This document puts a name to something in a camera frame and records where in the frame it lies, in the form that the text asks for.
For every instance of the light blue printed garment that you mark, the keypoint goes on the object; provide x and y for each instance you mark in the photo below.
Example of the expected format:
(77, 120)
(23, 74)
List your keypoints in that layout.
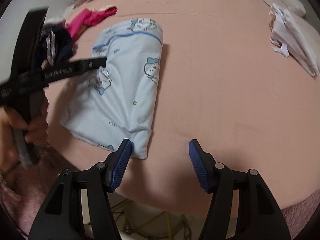
(125, 80)

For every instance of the person's left forearm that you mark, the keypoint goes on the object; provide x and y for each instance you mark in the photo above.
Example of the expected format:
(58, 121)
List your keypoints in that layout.
(15, 192)

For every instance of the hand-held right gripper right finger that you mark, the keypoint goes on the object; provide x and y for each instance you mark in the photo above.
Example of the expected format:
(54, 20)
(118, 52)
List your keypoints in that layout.
(200, 167)

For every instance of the dark navy clothes pile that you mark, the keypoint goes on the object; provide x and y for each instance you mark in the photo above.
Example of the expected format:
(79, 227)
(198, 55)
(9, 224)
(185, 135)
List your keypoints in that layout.
(62, 40)

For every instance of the pile of clothes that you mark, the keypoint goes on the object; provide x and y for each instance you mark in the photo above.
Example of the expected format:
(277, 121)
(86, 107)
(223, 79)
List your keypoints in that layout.
(72, 5)

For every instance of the person's left hand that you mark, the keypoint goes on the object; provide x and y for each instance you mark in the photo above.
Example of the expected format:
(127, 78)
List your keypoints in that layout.
(37, 127)

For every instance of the white plush toy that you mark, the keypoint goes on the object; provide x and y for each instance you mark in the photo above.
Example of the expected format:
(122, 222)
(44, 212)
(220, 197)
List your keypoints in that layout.
(293, 3)

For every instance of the white folded garment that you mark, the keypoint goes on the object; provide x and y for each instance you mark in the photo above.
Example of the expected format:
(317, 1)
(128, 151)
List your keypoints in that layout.
(295, 40)

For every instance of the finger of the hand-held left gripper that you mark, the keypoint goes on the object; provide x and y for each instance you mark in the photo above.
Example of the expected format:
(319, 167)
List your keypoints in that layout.
(90, 65)

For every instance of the magenta garment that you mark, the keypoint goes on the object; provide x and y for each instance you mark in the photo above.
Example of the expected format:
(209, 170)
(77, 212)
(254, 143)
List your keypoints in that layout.
(90, 17)

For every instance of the pink bed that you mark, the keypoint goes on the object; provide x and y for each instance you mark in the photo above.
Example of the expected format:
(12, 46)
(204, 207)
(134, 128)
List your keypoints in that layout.
(225, 92)

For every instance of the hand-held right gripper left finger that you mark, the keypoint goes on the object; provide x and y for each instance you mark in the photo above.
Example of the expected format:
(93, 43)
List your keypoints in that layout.
(121, 166)

